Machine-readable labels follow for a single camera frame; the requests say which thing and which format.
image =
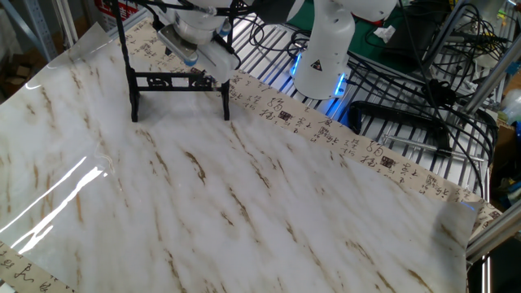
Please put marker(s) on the clear plastic bag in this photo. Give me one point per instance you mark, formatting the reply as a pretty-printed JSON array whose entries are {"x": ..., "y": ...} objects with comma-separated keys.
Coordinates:
[{"x": 512, "y": 106}]

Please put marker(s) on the black ornate pen rack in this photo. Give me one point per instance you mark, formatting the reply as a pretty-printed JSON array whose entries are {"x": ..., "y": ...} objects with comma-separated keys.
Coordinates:
[{"x": 132, "y": 81}]

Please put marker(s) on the thick aluminium profile beam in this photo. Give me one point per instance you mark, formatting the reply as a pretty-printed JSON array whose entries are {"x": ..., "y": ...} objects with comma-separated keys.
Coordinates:
[{"x": 496, "y": 234}]

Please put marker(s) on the silver metal rod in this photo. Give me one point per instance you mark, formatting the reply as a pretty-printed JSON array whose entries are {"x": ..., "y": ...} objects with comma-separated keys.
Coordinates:
[{"x": 427, "y": 147}]

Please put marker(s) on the red white printed box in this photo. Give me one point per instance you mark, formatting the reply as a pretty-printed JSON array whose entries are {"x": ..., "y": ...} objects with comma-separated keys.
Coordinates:
[{"x": 106, "y": 9}]

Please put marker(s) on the black power adapter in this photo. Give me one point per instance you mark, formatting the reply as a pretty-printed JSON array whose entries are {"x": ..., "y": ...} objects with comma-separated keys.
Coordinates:
[{"x": 437, "y": 93}]

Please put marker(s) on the grey perforated shelf upright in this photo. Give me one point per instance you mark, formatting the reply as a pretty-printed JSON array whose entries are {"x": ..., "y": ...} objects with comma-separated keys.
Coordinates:
[{"x": 36, "y": 24}]

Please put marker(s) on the red marker pen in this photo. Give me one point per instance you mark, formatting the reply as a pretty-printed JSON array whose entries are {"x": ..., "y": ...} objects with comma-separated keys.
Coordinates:
[{"x": 366, "y": 18}]

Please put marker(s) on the black electronics box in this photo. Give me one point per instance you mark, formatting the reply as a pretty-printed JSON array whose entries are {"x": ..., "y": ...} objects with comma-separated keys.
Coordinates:
[{"x": 407, "y": 45}]

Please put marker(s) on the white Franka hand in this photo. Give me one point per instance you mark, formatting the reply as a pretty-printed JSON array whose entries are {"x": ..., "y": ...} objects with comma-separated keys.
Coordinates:
[{"x": 220, "y": 61}]

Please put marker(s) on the stacked cardboard boxes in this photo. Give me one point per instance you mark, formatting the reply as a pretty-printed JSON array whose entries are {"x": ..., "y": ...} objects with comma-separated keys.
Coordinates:
[{"x": 18, "y": 73}]

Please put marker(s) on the slanted aluminium profile bar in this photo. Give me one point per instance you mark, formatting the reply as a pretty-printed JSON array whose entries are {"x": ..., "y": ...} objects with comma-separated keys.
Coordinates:
[{"x": 488, "y": 83}]

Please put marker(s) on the green mat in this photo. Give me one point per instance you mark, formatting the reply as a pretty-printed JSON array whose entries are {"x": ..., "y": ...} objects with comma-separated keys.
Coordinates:
[{"x": 362, "y": 45}]

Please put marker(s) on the beige calligraphy print paper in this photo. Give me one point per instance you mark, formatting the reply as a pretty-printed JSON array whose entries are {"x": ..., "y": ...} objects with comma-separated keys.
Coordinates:
[{"x": 366, "y": 152}]

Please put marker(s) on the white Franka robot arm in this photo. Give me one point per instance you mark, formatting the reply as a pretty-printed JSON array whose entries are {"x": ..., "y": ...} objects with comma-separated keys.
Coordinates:
[{"x": 325, "y": 69}]

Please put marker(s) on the white metal post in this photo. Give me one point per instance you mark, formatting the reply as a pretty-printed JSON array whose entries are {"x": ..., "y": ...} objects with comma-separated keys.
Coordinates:
[{"x": 67, "y": 20}]

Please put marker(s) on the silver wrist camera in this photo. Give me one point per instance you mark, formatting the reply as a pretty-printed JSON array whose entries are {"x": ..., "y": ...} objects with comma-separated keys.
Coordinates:
[{"x": 179, "y": 45}]

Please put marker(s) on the glossy marble pattern mat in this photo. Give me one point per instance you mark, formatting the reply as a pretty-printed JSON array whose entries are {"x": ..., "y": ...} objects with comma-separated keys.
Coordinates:
[{"x": 285, "y": 203}]

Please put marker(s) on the crumpled white paper scrap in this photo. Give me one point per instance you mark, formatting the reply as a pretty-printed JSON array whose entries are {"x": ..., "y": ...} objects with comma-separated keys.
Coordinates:
[{"x": 384, "y": 33}]

